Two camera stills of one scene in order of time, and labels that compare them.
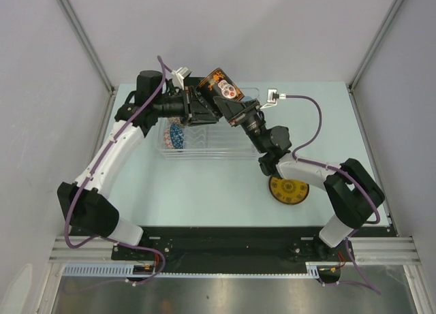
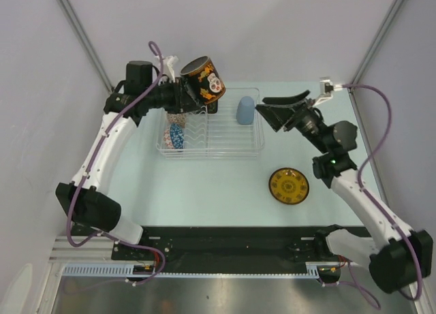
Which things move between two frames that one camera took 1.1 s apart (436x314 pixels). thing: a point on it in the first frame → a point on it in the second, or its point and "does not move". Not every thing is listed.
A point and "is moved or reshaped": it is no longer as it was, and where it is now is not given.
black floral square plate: (207, 84) is moved or reshaped
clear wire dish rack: (216, 139) does not move
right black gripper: (231, 109) → (278, 114)
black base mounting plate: (184, 250) does not move
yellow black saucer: (287, 191) does not move
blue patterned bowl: (176, 135) does not move
